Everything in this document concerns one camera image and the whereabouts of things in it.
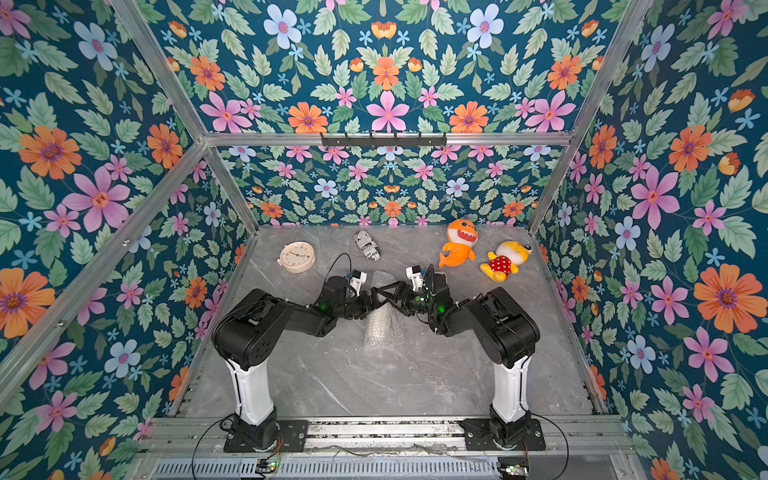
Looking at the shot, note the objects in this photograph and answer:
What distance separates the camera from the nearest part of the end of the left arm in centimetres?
84

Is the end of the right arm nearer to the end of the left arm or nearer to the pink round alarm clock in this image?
the end of the left arm

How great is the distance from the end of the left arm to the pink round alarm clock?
12.2 inches

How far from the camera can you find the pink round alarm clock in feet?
3.52
